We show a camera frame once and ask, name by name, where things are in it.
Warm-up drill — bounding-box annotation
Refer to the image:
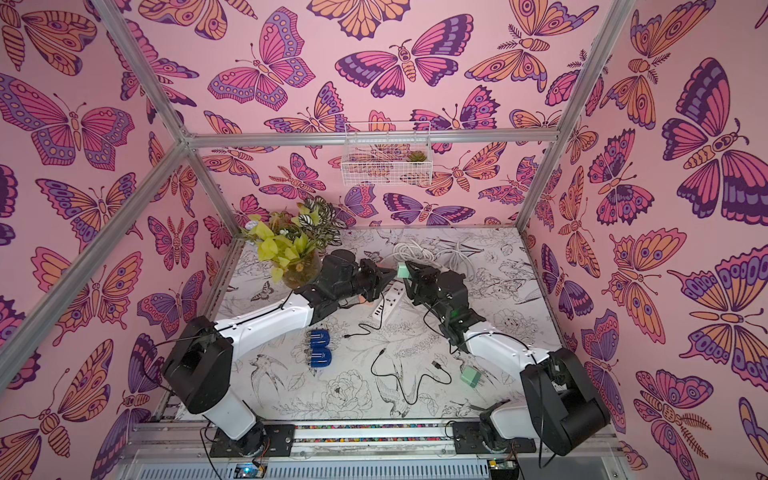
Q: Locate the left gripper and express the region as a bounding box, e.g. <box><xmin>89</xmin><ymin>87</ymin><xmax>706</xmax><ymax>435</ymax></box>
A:
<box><xmin>335</xmin><ymin>261</ymin><xmax>398</xmax><ymax>306</ymax></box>

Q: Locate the white power strip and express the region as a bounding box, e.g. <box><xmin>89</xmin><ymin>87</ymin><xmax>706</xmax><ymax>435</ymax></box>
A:
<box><xmin>371</xmin><ymin>281</ymin><xmax>406</xmax><ymax>330</ymax></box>

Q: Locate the black usb cable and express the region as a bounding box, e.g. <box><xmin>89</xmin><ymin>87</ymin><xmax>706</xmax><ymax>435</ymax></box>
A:
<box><xmin>341</xmin><ymin>296</ymin><xmax>391</xmax><ymax>340</ymax></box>
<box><xmin>369</xmin><ymin>346</ymin><xmax>454</xmax><ymax>407</ymax></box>

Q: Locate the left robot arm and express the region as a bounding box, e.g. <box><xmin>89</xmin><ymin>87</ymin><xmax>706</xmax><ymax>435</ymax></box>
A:
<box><xmin>161</xmin><ymin>249</ymin><xmax>397</xmax><ymax>456</ymax></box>

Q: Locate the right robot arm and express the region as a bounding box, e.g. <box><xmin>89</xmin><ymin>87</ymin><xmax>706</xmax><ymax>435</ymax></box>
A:
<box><xmin>404</xmin><ymin>261</ymin><xmax>612</xmax><ymax>456</ymax></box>

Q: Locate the potted green plant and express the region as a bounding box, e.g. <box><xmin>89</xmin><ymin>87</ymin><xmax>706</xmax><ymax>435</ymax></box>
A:
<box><xmin>240</xmin><ymin>196</ymin><xmax>342</xmax><ymax>290</ymax></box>

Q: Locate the blue clip bottom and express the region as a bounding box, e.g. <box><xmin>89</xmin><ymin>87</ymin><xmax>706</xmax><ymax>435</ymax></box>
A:
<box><xmin>307</xmin><ymin>347</ymin><xmax>332</xmax><ymax>369</ymax></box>

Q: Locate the small succulent in basket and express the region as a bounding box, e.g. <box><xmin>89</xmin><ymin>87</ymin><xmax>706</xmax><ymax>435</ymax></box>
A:
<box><xmin>408</xmin><ymin>151</ymin><xmax>428</xmax><ymax>163</ymax></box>

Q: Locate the white coiled cable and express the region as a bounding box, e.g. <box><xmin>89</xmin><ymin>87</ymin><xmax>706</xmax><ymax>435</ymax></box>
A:
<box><xmin>383</xmin><ymin>239</ymin><xmax>481</xmax><ymax>271</ymax></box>

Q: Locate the white wire basket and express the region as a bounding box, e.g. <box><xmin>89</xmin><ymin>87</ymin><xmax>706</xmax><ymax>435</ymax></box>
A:
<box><xmin>338</xmin><ymin>120</ymin><xmax>434</xmax><ymax>187</ymax></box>

